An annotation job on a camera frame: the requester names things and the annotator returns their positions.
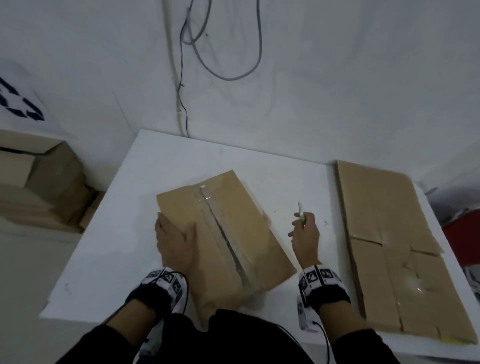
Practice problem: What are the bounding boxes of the person's left hand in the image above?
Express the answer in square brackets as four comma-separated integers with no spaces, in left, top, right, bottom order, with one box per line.
[154,211,199,278]

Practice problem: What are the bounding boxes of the person's right hand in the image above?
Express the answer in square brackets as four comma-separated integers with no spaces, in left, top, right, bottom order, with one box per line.
[287,211,322,269]

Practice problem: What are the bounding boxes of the stack of boxes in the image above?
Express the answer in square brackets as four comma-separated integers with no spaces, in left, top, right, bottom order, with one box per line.
[0,183,83,233]

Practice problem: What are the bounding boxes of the person's right forearm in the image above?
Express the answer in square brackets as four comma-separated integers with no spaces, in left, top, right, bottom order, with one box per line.
[318,299,402,364]

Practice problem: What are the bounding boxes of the person's left forearm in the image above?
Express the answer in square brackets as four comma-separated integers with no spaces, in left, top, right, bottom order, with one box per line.
[56,298,157,364]

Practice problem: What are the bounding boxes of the person's black trouser legs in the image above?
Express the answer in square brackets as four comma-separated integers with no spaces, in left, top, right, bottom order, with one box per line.
[131,309,320,364]

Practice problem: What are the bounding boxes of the black marker wrist band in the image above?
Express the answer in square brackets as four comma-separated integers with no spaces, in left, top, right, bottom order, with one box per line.
[125,266,190,357]
[296,264,352,333]

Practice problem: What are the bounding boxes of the white table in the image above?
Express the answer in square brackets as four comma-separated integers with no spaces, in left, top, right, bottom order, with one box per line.
[39,129,480,363]

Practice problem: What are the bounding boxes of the red chair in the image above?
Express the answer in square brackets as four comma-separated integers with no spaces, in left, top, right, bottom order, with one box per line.
[442,209,480,305]

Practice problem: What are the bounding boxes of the white recycling symbol sign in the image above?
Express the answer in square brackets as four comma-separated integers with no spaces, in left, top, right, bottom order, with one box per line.
[0,61,74,140]

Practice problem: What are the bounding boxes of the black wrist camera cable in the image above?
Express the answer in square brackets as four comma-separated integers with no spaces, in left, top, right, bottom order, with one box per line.
[277,320,331,364]

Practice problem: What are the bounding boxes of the white wall cable conduit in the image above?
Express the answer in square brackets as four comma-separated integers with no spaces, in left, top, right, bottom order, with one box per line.
[163,0,188,136]

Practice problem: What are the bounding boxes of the thin black wall cable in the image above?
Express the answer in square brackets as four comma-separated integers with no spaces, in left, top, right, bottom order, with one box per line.
[176,0,194,138]

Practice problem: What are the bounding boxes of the grey looped wall cable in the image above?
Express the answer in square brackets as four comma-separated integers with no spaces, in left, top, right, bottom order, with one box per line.
[181,0,263,82]

